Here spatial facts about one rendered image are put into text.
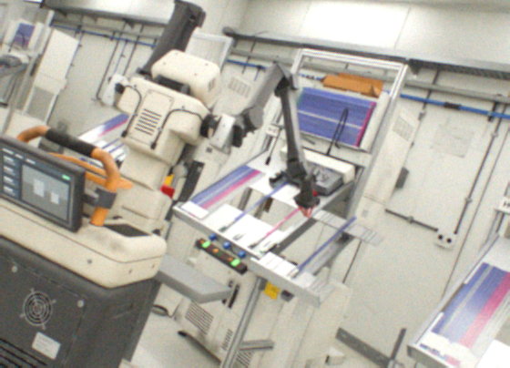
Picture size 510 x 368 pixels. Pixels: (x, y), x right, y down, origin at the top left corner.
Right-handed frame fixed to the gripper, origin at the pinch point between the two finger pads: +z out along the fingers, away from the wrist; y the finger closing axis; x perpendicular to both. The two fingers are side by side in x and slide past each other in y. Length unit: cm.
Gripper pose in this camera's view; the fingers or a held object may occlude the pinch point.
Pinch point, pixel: (307, 215)
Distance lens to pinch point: 203.4
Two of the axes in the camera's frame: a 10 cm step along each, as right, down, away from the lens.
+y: -7.6, -3.2, 5.7
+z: 0.5, 8.4, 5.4
